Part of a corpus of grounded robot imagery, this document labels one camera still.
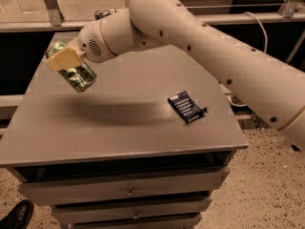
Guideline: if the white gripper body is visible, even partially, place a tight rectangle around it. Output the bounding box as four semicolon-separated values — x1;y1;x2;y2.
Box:
76;20;116;63

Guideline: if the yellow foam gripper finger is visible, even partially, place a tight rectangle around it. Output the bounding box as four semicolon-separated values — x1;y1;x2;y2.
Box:
46;44;85;72

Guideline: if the green soda can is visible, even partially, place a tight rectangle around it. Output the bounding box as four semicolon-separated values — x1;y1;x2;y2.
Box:
47;41;96;93

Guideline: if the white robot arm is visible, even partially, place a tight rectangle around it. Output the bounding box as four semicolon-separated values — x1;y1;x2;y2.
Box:
47;0;305;150

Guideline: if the blue silver energy drink can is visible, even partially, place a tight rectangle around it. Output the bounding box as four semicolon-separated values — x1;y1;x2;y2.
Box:
94;10;111;20

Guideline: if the dark blue snack packet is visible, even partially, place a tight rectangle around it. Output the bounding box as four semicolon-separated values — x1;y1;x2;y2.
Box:
168;91;208;123

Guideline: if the grey drawer cabinet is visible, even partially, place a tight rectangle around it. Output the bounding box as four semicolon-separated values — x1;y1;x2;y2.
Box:
0;46;247;229

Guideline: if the black shoe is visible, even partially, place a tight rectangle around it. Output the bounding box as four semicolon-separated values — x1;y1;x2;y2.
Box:
0;199;33;229

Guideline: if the white cable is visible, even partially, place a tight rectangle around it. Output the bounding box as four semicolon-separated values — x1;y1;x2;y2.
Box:
226;10;269;108

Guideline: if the metal railing frame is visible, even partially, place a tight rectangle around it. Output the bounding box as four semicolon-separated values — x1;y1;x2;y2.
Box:
0;0;305;31

